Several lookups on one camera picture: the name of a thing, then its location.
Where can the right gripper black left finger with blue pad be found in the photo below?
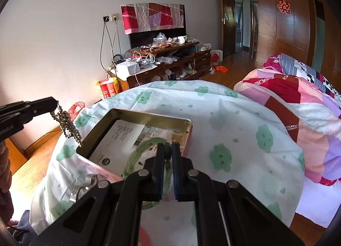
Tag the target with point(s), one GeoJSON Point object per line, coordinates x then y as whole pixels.
{"type": "Point", "coordinates": [109, 213]}

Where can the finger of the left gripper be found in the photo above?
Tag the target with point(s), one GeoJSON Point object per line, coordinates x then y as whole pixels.
{"type": "Point", "coordinates": [48, 103]}
{"type": "Point", "coordinates": [42, 111]}

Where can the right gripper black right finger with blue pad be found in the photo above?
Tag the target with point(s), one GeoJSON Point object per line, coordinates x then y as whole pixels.
{"type": "Point", "coordinates": [225, 212]}

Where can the green jade bangle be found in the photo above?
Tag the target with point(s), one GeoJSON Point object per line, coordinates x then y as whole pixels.
{"type": "Point", "coordinates": [142, 148]}

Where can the red plastic bag bin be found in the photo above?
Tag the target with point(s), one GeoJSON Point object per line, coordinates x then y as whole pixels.
{"type": "Point", "coordinates": [75, 109]}

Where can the red yellow carton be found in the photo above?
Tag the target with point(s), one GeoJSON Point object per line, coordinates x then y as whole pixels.
{"type": "Point", "coordinates": [108, 87]}

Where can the pink tin box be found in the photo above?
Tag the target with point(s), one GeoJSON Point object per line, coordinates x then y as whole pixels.
{"type": "Point", "coordinates": [172, 129]}

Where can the white sheet green clouds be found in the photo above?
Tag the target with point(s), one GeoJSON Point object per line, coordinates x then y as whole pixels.
{"type": "Point", "coordinates": [232, 137]}

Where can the white box on cabinet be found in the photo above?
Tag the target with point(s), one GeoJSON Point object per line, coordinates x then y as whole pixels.
{"type": "Point", "coordinates": [126, 69]}

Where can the red pink patchwork cloth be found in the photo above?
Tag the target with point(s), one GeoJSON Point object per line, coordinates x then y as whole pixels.
{"type": "Point", "coordinates": [143, 17]}

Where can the wooden tv cabinet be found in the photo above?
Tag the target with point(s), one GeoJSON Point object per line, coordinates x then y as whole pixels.
{"type": "Point", "coordinates": [185, 62]}

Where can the pink red patchwork quilt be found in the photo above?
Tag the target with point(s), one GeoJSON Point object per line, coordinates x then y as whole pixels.
{"type": "Point", "coordinates": [308, 106]}

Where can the orange bag on floor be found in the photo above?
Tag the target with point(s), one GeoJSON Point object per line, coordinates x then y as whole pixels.
{"type": "Point", "coordinates": [219, 68]}

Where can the wooden wardrobe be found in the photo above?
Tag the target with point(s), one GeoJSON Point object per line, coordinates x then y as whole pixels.
{"type": "Point", "coordinates": [310, 33]}

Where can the wooden door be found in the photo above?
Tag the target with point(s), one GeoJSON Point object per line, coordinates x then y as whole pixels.
{"type": "Point", "coordinates": [228, 26]}

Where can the red double happiness sticker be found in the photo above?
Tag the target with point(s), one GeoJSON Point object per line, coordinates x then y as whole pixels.
{"type": "Point", "coordinates": [284, 6]}

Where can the wall power socket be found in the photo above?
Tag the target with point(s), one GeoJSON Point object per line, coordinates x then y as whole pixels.
{"type": "Point", "coordinates": [111, 17]}

